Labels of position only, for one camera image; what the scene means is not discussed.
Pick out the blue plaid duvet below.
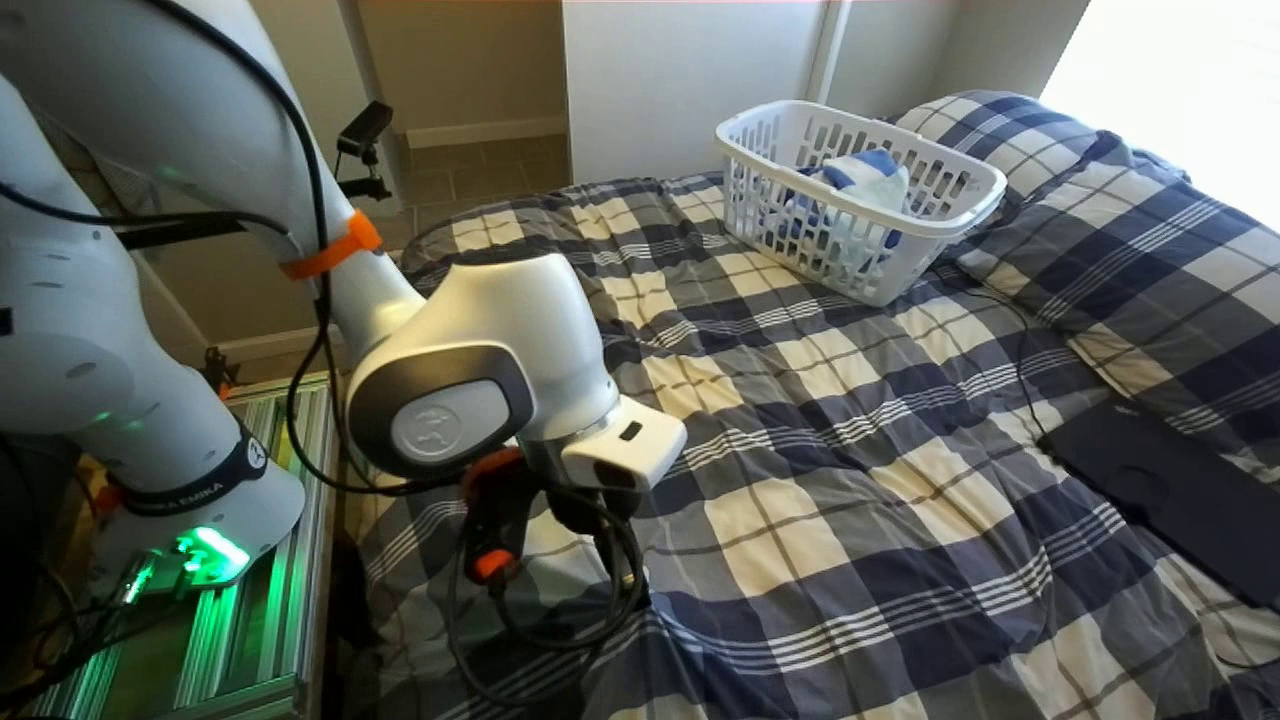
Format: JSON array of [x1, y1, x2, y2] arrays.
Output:
[[340, 130, 1280, 720]]

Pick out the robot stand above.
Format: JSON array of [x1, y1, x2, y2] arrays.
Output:
[[0, 371, 342, 720]]

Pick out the white plastic laundry basket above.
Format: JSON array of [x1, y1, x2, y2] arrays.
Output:
[[714, 99, 1009, 308]]

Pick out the blue and white clothes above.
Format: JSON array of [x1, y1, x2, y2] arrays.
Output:
[[783, 148, 914, 276]]

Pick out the blue plaid pillow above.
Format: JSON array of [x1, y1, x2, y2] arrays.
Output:
[[894, 89, 1136, 206]]

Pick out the black flat pad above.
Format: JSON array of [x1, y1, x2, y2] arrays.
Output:
[[1035, 394, 1280, 612]]

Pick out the camera on mount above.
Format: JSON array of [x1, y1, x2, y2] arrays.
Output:
[[334, 99, 397, 203]]

